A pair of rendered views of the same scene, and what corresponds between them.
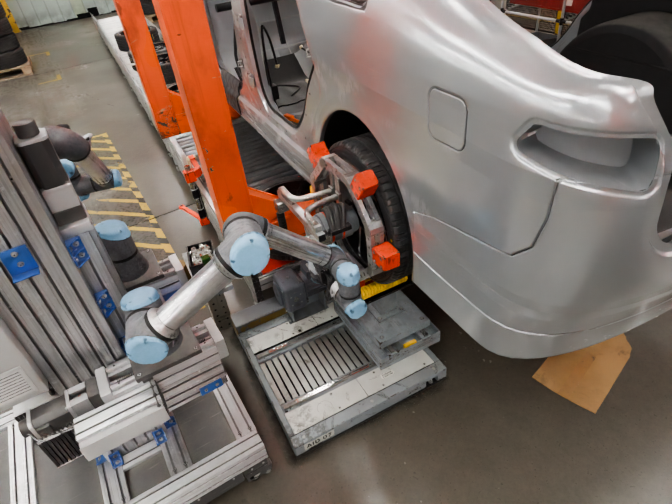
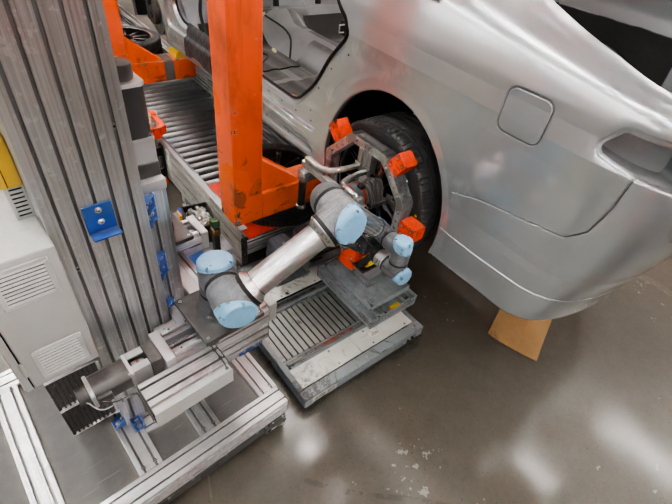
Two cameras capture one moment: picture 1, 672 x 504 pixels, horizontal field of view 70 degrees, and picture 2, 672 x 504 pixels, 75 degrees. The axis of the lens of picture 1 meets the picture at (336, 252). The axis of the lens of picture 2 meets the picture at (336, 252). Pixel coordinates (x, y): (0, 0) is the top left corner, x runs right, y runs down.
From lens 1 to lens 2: 65 cm
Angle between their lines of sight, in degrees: 16
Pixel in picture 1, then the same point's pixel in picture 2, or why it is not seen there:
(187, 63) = (235, 19)
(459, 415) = (436, 366)
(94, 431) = (166, 396)
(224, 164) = (247, 128)
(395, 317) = (380, 282)
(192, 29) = not seen: outside the picture
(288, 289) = not seen: hidden behind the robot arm
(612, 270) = (641, 252)
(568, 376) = (513, 332)
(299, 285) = not seen: hidden behind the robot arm
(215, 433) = (235, 391)
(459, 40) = (555, 49)
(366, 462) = (367, 409)
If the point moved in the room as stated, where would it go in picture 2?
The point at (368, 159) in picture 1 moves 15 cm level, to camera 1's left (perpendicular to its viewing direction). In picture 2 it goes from (403, 140) to (370, 141)
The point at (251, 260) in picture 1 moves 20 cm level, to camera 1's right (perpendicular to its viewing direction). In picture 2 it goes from (353, 230) to (414, 225)
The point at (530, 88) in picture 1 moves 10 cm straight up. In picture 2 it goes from (630, 102) to (652, 64)
